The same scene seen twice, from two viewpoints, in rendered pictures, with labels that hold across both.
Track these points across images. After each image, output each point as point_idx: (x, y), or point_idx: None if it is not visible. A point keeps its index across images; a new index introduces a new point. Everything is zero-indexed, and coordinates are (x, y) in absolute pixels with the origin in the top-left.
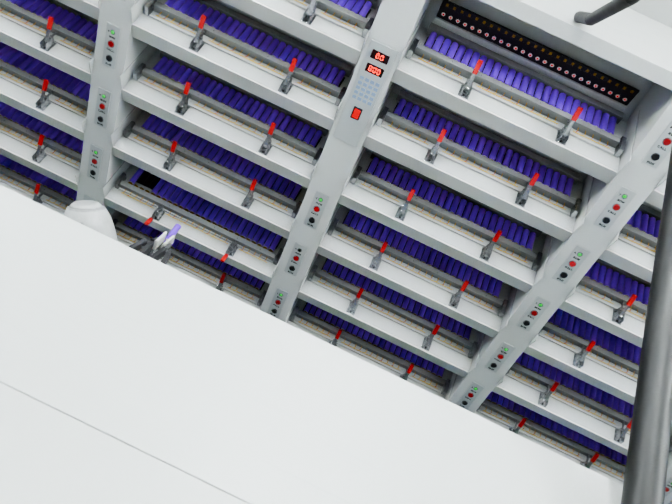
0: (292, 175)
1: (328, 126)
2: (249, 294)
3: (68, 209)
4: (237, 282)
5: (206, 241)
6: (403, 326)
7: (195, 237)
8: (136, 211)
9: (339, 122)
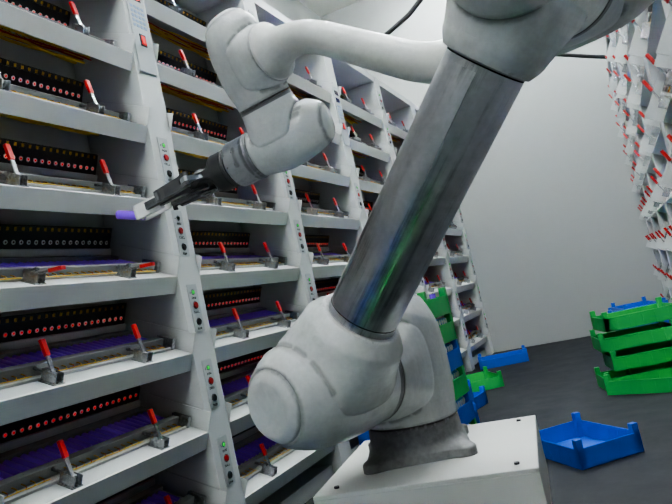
0: (132, 130)
1: (129, 64)
2: (153, 350)
3: (232, 11)
4: (136, 342)
5: (103, 279)
6: (251, 267)
7: (92, 280)
8: (14, 286)
9: (138, 53)
